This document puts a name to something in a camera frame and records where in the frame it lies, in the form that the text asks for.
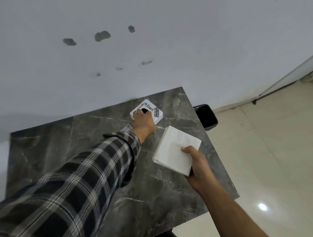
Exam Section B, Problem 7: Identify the person's right forearm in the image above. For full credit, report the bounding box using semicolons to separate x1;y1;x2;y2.
196;182;270;237

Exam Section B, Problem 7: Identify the person's right hand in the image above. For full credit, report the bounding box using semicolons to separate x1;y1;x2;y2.
181;146;219;195

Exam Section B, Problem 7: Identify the person's left forearm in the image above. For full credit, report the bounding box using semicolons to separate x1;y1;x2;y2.
0;131;144;237

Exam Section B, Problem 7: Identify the stack of white paper napkins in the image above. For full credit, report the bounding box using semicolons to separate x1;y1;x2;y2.
152;125;202;177

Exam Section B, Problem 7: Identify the black trash bin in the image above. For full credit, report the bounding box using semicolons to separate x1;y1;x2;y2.
193;104;218;131

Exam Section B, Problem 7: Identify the person's left hand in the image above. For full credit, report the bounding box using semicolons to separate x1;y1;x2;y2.
131;109;157;144

